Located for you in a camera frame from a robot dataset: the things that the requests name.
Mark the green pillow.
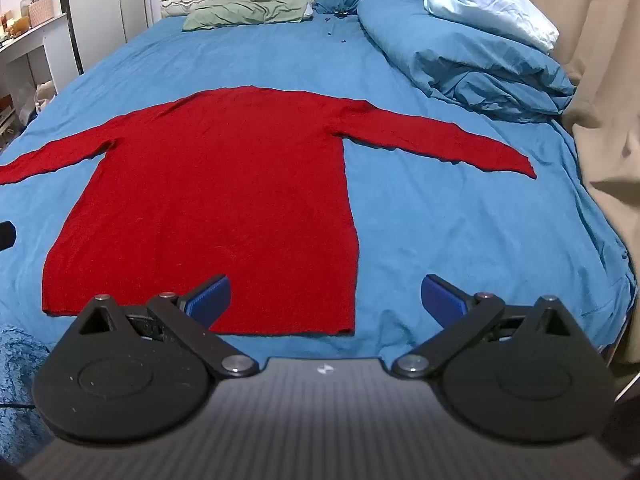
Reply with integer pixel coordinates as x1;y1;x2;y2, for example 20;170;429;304
182;0;314;31

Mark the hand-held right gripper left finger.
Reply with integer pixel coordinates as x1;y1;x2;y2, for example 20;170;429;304
75;274;261;378

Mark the blue duvet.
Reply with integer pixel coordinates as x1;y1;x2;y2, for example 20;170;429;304
356;0;578;124

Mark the red sweater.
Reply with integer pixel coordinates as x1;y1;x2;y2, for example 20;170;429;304
0;86;538;337

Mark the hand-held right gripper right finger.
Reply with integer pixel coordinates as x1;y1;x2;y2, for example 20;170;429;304
391;274;576;378

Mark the beige curtain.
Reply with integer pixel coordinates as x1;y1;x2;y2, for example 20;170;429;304
454;0;640;381

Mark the blue bed sheet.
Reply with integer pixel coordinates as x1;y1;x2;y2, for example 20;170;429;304
0;7;638;411

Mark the white desk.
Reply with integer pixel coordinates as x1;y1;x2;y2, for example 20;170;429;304
0;12;69;106

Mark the white bag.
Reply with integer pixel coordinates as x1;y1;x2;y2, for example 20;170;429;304
34;81;57;112

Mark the wicker basket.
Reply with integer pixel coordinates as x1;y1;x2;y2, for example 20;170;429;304
28;0;55;26

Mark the light blue blanket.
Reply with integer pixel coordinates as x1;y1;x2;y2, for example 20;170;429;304
423;0;561;54

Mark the fuzzy blue blanket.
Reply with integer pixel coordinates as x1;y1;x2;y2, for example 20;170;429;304
0;324;57;456

